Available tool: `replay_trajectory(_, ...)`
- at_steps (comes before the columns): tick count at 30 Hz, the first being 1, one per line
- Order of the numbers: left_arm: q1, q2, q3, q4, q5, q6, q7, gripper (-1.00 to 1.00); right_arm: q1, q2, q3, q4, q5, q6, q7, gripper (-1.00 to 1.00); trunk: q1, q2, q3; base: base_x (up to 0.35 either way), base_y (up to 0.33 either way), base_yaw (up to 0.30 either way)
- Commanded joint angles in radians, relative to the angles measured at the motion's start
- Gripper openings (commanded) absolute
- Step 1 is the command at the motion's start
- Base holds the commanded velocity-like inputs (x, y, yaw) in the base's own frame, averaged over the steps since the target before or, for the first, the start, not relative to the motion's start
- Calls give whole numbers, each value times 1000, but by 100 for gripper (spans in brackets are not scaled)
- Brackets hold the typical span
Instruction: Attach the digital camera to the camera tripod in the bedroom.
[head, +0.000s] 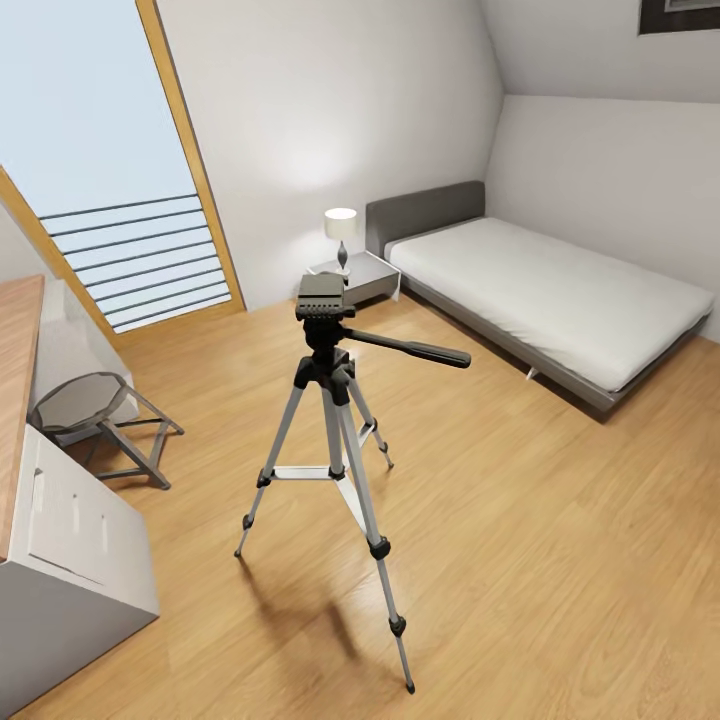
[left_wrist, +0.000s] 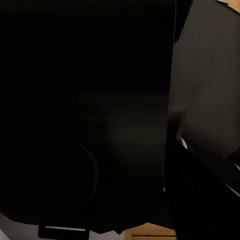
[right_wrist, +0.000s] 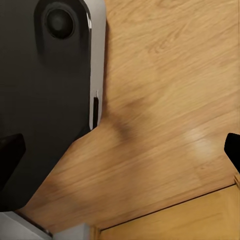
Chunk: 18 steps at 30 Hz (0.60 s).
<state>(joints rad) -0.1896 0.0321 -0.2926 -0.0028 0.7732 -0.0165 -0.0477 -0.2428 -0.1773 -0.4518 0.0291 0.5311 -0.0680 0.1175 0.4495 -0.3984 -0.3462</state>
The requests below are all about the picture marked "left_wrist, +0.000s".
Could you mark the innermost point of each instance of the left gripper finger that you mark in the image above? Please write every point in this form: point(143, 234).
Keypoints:
point(201, 205)

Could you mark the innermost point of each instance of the digital camera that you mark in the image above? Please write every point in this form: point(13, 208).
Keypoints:
point(84, 102)

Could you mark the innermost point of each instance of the bookcase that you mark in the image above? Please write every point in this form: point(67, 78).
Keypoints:
point(12, 230)

